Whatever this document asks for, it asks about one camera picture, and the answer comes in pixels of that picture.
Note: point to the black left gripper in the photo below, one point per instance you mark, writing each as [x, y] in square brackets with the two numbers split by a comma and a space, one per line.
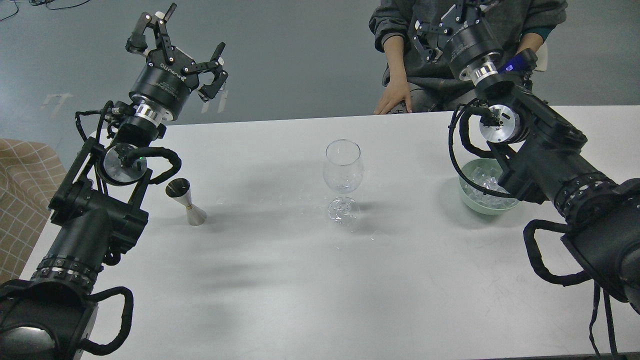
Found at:
[159, 85]

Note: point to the person in grey hoodie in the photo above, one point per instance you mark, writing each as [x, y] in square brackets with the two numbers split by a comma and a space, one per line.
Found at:
[410, 33]

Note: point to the green bowl of ice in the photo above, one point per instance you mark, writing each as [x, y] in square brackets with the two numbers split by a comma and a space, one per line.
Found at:
[484, 172]

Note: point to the beige checked cloth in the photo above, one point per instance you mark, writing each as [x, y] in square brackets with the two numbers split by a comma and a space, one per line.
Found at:
[30, 174]

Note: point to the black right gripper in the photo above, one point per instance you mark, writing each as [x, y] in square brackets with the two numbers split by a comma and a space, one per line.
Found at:
[465, 49]

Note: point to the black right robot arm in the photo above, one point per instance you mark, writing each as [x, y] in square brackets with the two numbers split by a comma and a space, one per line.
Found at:
[539, 153]

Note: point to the steel cocktail jigger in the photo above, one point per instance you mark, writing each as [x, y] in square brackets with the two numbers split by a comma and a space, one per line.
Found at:
[179, 189]

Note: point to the clear wine glass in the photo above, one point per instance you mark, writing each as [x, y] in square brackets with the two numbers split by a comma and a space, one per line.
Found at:
[343, 172]

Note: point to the person's bare hand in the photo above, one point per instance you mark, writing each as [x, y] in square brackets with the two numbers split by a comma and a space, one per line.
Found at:
[396, 92]

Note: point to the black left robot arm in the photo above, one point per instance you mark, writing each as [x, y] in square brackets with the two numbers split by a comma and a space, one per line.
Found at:
[55, 315]

